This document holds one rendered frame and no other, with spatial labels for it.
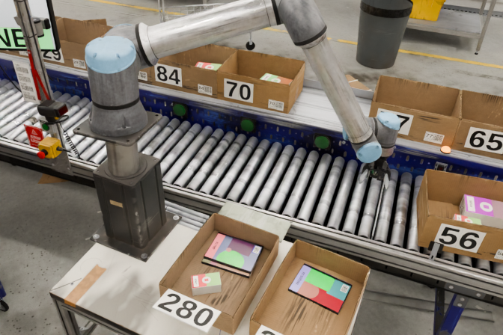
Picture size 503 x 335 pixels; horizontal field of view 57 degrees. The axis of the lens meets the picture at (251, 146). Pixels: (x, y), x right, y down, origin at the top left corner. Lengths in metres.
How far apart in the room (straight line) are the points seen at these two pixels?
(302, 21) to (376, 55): 3.50
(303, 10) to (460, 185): 1.08
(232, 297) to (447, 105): 1.47
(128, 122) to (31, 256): 1.66
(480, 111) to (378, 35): 2.44
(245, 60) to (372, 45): 2.44
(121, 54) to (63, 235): 1.82
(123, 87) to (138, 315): 0.76
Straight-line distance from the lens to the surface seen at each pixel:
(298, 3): 1.49
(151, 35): 1.62
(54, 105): 2.14
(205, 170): 2.20
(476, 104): 2.54
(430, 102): 2.53
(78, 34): 3.19
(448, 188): 2.16
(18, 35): 2.27
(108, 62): 1.46
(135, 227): 1.78
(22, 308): 2.81
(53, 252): 3.01
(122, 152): 1.63
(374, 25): 4.80
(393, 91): 2.52
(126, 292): 1.76
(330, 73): 1.55
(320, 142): 2.30
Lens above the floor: 2.13
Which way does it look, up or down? 36 degrees down
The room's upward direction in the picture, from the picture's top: 2 degrees clockwise
